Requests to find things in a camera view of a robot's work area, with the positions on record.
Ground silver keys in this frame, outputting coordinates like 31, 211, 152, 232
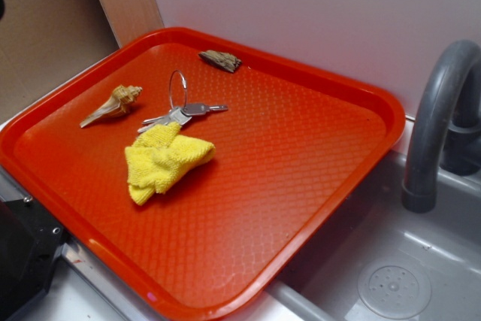
138, 70, 228, 134

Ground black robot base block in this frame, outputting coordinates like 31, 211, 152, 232
1, 196, 67, 320

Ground red plastic tray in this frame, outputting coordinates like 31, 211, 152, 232
1, 28, 405, 320

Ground brown bark wood piece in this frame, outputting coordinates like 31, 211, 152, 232
198, 50, 242, 74

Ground yellow microfiber cloth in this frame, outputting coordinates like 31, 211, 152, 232
125, 123, 216, 206

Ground beige spiral seashell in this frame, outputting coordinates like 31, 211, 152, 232
80, 85, 143, 128

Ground grey plastic sink basin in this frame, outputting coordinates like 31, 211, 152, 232
268, 153, 480, 320

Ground grey curved faucet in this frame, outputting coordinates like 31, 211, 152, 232
401, 40, 480, 213

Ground round sink drain cover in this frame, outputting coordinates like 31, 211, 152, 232
357, 257, 432, 320

